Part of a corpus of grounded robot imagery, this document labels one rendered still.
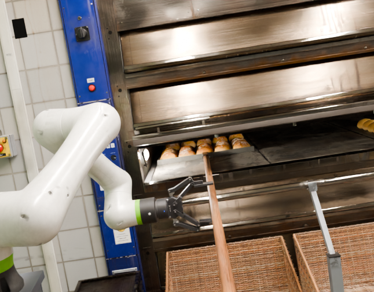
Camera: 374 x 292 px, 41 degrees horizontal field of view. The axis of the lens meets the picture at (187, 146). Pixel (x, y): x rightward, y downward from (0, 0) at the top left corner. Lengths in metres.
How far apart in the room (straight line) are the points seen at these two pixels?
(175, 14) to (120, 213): 0.97
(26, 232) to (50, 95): 1.28
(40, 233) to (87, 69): 1.25
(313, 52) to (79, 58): 1.05
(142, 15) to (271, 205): 1.05
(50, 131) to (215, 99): 0.98
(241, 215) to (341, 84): 0.75
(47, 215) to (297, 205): 1.48
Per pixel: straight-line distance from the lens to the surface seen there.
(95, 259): 2.49
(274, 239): 2.40
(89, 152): 1.34
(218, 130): 2.15
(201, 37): 2.29
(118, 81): 2.31
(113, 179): 1.81
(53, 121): 1.52
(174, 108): 2.28
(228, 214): 2.37
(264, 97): 2.30
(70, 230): 2.46
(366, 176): 2.06
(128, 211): 1.80
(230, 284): 1.12
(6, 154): 2.38
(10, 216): 1.18
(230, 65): 2.29
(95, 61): 2.29
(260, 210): 2.38
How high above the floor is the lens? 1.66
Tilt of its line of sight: 8 degrees down
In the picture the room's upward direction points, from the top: 9 degrees counter-clockwise
